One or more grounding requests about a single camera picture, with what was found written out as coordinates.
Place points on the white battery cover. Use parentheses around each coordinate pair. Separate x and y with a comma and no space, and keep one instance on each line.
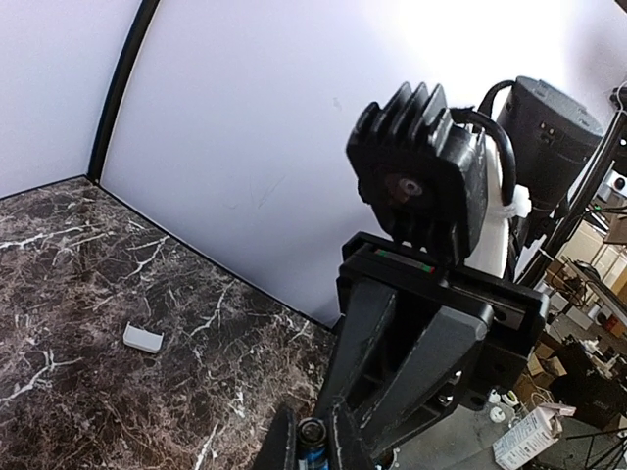
(141,339)

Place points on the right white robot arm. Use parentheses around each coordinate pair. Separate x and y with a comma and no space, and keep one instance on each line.
(537,141)

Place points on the blue battery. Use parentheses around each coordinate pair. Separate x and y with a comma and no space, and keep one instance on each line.
(311,444)

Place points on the left black frame post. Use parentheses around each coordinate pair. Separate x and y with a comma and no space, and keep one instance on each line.
(121,76)

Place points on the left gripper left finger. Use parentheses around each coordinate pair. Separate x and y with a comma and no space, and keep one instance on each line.
(278,451)

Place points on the white carton box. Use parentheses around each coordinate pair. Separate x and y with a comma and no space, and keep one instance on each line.
(532,435)

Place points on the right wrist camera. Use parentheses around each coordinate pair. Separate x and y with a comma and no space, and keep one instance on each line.
(423,174)

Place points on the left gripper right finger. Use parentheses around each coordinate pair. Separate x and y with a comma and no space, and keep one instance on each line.
(345,447)

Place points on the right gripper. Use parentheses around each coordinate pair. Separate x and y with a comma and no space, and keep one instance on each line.
(418,339)

